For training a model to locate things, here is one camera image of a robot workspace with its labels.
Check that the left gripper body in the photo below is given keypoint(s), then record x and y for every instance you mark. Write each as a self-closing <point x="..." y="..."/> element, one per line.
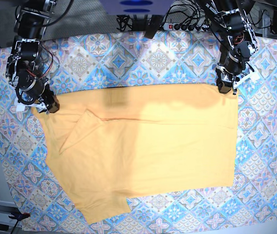
<point x="236" y="73"/>

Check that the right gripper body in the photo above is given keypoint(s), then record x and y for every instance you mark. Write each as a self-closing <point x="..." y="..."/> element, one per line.
<point x="35" y="97"/>

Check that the yellow T-shirt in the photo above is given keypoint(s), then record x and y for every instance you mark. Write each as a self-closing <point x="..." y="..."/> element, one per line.
<point x="105" y="146"/>

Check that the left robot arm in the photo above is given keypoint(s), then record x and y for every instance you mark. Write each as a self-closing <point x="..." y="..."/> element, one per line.
<point x="237" y="46"/>

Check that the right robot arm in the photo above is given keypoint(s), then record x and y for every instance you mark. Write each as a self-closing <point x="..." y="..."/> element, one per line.
<point x="24" y="67"/>

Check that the white power strip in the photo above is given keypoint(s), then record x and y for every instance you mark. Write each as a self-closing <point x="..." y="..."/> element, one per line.
<point x="185" y="27"/>

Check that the patterned blue tile tablecloth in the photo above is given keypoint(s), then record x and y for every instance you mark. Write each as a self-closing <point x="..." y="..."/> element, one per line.
<point x="109" y="60"/>

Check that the black clamp at table edge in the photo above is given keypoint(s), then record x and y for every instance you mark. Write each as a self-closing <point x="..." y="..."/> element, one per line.
<point x="153" y="26"/>

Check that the orange black clamp bottom left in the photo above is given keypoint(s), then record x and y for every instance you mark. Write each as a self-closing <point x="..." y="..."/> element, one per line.
<point x="18" y="216"/>

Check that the purple base camera mount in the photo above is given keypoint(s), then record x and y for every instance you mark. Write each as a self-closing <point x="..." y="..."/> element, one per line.
<point x="134" y="7"/>

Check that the white aluminium rail box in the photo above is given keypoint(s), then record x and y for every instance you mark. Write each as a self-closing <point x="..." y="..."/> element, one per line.
<point x="6" y="208"/>

